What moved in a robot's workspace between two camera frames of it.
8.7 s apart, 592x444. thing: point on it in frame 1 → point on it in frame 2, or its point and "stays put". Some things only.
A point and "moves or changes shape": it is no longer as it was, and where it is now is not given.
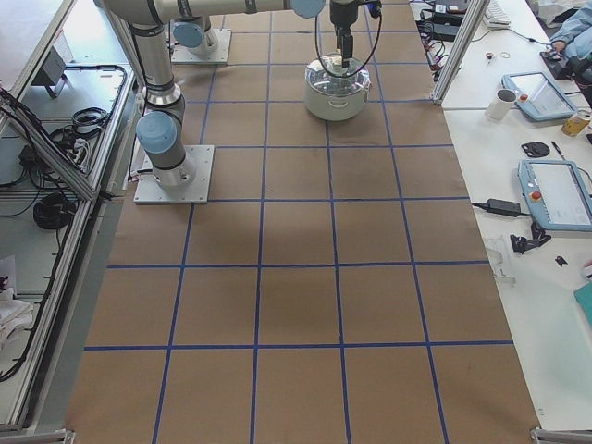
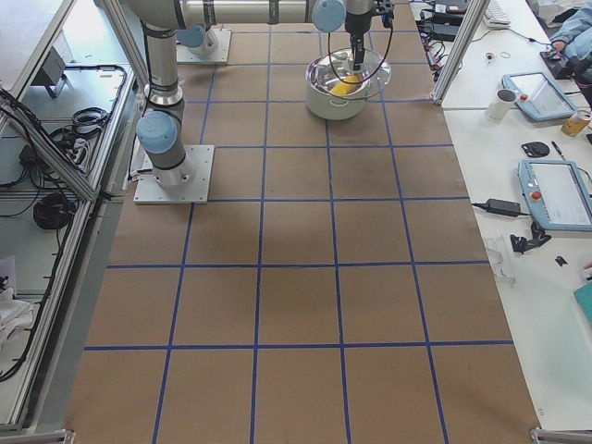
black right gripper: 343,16 → 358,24
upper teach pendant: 538,96 stays put
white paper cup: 501,104 stays put
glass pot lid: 327,77 moves or changes shape
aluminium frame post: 460,49 stays put
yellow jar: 574,124 stays put
